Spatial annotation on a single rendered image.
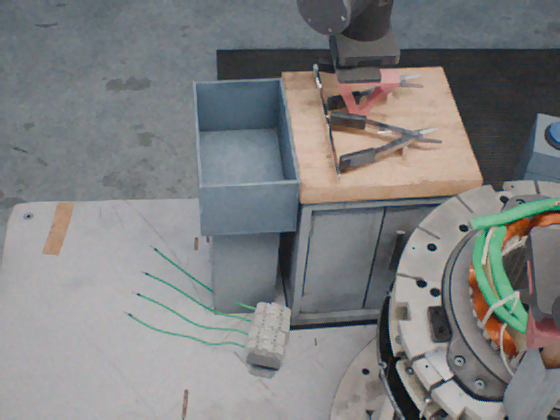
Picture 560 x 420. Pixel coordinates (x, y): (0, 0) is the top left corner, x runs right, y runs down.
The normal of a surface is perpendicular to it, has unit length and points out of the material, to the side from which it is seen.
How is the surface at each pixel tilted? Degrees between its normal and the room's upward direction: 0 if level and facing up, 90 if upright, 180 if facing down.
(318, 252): 90
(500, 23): 0
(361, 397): 0
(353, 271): 90
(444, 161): 0
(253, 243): 90
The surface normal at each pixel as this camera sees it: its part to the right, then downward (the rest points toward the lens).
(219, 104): 0.12, 0.77
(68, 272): 0.05, -0.65
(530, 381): -0.99, 0.04
